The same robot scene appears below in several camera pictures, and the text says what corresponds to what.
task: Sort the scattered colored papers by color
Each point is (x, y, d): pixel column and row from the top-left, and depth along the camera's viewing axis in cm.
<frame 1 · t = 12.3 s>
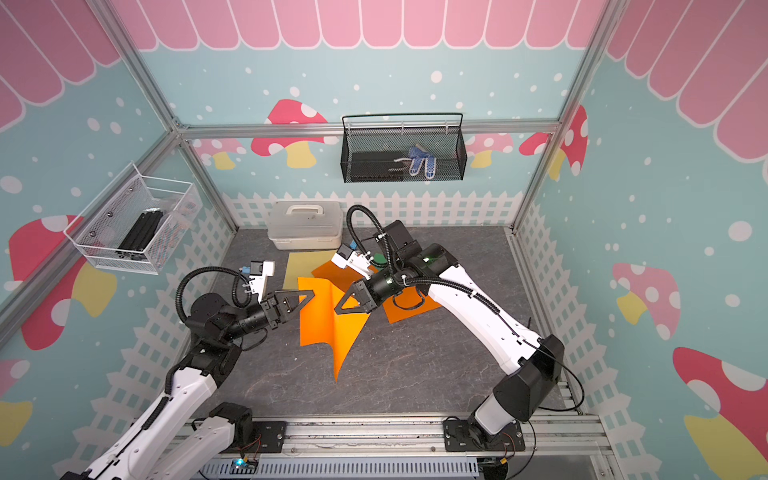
left hand: (313, 301, 66), fingers closed
right hand: (339, 311, 62), fingers closed
front orange paper: (321, 325, 69), point 25 cm above the table
white plastic storage box: (306, 224, 108), point 12 cm above the table

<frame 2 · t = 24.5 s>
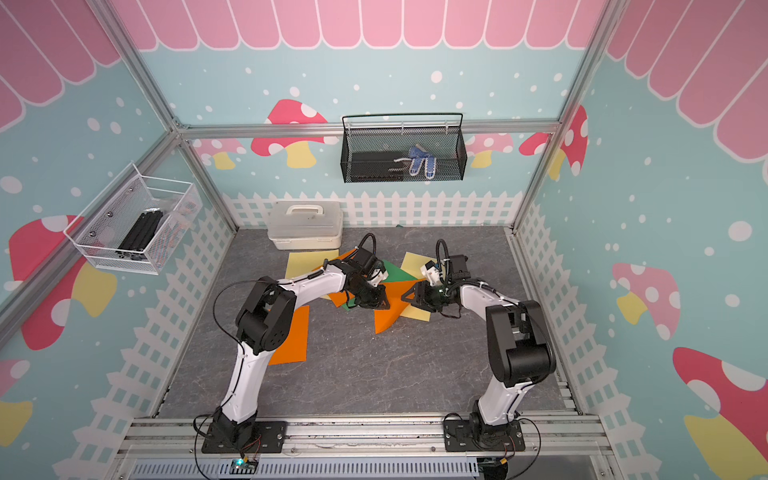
left hand: (384, 310, 96), fingers closed
right hand: (406, 299, 91), fingers open
front orange paper: (305, 349, 91), on the table
right yellow paper: (411, 263, 114), on the table
the other named things where they were.

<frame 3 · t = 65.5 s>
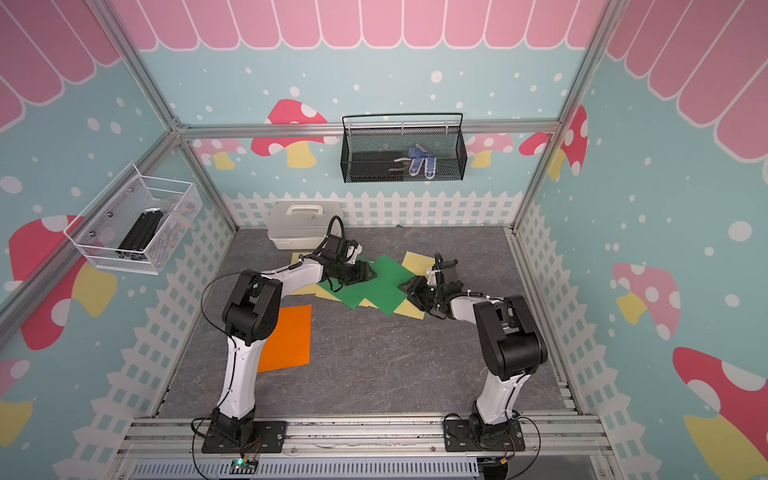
left hand: (369, 279, 103), fingers open
right hand: (400, 289, 95), fingers open
small green paper: (352, 294, 100), point 3 cm above the table
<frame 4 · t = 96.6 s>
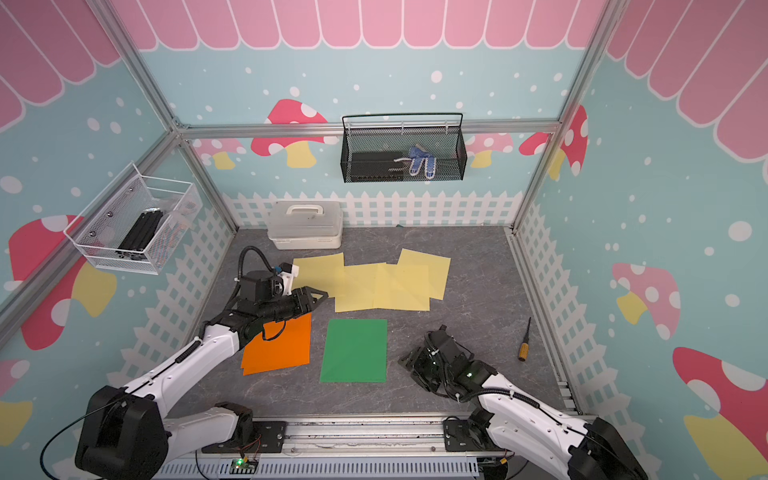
left hand: (322, 302, 82), fingers open
right hand: (399, 365, 81), fingers open
right yellow paper: (438, 269, 111), on the table
small green paper: (355, 350, 92), on the table
middle yellow paper: (363, 286, 107), on the table
yellow paper: (402, 286, 105), on the table
small brown object: (523, 352, 89), on the table
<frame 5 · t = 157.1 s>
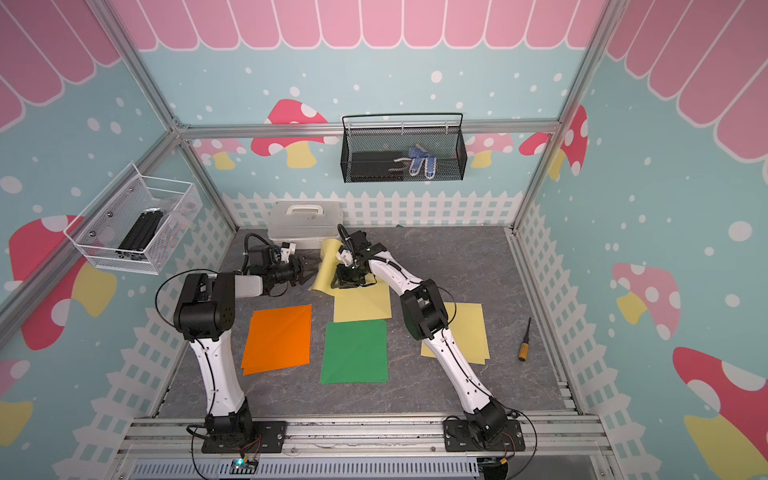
left hand: (319, 267, 101), fingers open
right hand: (333, 285, 102), fingers open
right yellow paper: (466, 317, 101), on the table
